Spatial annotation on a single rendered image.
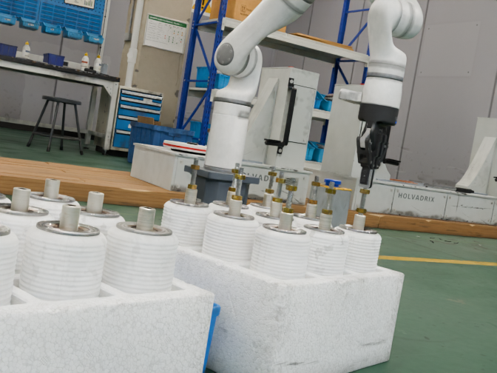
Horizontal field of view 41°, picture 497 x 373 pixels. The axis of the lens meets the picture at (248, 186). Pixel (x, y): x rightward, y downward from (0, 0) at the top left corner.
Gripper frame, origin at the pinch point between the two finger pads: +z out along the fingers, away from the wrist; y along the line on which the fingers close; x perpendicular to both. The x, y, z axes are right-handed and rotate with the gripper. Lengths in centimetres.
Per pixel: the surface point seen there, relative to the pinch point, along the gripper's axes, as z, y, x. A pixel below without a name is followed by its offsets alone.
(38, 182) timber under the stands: 30, 78, 169
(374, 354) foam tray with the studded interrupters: 33.0, -0.7, -8.0
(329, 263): 15.6, -14.9, -1.1
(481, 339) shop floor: 35, 46, -20
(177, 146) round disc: 7, 152, 154
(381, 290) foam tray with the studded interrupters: 20.3, -2.2, -7.6
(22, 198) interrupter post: 9, -63, 24
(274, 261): 15.1, -27.7, 3.3
